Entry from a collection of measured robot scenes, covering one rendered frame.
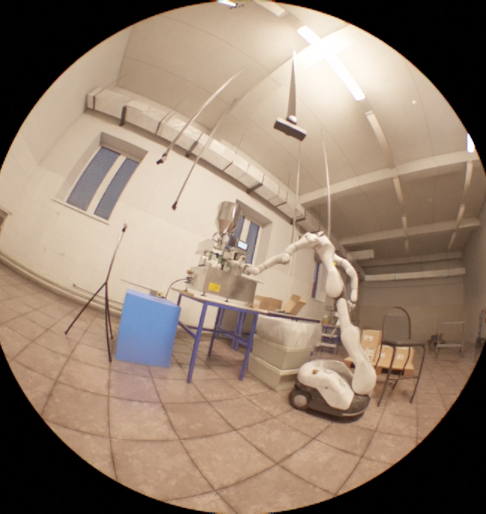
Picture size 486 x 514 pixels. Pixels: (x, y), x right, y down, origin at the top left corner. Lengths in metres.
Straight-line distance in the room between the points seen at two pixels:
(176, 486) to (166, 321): 1.25
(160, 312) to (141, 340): 0.31
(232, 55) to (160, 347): 4.40
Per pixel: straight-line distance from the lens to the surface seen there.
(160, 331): 1.59
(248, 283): 1.75
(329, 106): 4.08
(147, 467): 0.89
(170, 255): 3.11
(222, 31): 3.93
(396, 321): 2.21
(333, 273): 1.53
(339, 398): 1.38
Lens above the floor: 0.76
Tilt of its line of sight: 15 degrees up
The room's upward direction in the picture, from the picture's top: 13 degrees clockwise
